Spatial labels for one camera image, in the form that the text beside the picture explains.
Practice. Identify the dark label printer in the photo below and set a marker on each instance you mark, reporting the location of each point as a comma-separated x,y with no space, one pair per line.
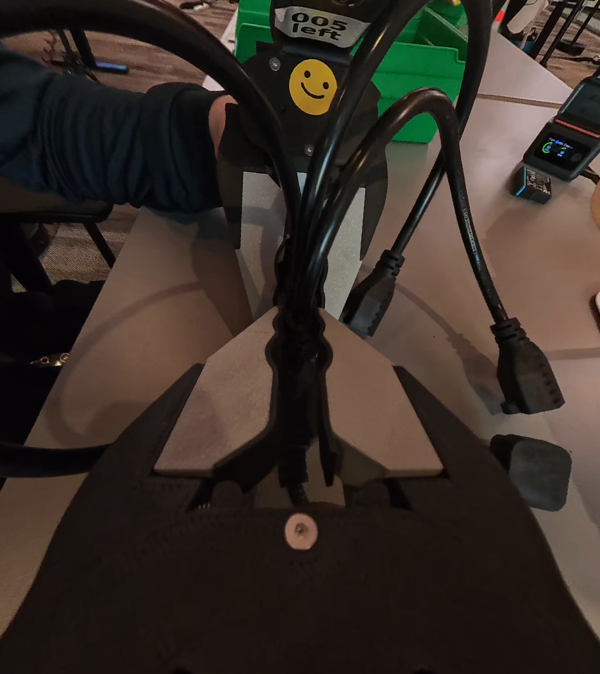
590,105

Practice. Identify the person's left forearm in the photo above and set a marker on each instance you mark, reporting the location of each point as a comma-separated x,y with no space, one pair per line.
94,137

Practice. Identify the green plastic bin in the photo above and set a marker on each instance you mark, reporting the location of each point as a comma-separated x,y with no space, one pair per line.
426,55
410,129

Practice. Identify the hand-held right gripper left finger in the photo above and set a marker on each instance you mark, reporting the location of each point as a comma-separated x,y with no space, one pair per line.
215,410

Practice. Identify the black blue floor stand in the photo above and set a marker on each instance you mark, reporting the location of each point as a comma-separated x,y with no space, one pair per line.
110,67

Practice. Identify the black bag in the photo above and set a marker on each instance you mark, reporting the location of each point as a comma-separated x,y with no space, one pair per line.
26,326

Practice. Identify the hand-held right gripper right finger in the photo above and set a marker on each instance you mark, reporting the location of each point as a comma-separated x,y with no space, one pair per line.
379,416

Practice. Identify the black square power plug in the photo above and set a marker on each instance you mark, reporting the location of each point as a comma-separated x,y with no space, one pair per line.
537,471

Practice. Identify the black chair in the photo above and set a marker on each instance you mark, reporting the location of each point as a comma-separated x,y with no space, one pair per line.
42,205

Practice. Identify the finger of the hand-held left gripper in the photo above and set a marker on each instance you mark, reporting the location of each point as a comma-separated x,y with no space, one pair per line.
260,226
348,247

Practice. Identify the small black box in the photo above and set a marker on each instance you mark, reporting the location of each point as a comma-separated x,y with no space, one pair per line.
534,184

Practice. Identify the person's left hand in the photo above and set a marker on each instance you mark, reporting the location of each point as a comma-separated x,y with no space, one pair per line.
220,124

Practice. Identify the black tripod stand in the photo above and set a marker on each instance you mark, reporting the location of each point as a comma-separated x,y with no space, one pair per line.
574,51

